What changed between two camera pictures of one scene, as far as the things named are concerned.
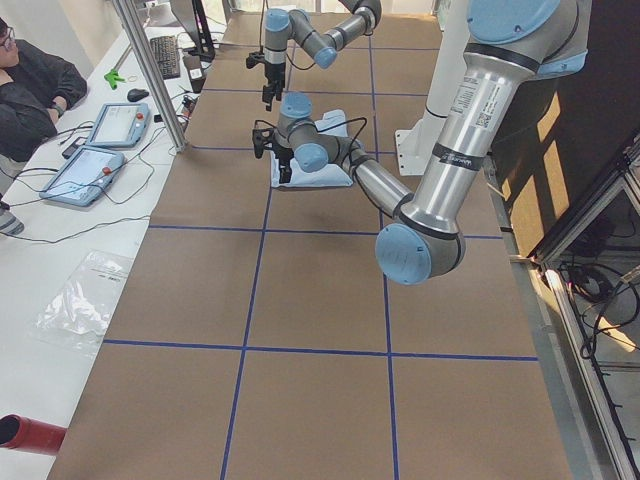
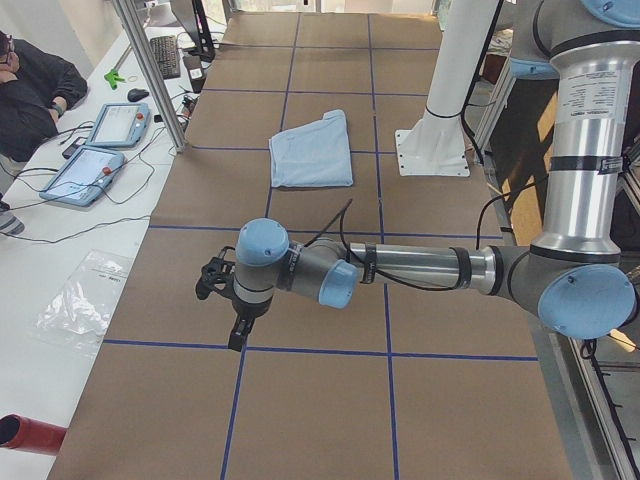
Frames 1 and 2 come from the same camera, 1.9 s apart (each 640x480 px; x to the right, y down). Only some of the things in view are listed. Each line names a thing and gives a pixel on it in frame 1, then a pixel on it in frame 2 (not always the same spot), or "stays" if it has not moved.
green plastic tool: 112,77 stays
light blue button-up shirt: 332,122 stays
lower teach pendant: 84,176 stays
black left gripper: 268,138 to 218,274
